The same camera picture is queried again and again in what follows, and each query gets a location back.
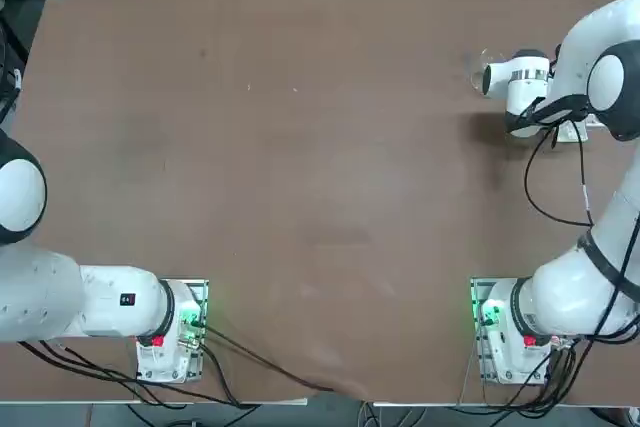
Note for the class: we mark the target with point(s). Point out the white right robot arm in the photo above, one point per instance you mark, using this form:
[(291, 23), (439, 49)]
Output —
[(575, 287)]

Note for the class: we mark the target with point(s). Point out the white test tube rack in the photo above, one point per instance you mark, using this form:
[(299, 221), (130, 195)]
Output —
[(570, 134)]

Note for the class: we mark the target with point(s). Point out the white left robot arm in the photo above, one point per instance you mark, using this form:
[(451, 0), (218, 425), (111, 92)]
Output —
[(40, 297)]

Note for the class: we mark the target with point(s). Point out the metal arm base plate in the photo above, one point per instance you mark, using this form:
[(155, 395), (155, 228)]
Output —
[(476, 297), (200, 292)]

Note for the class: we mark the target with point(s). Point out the clear glass beaker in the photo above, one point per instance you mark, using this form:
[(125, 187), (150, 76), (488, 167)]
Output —
[(477, 79)]

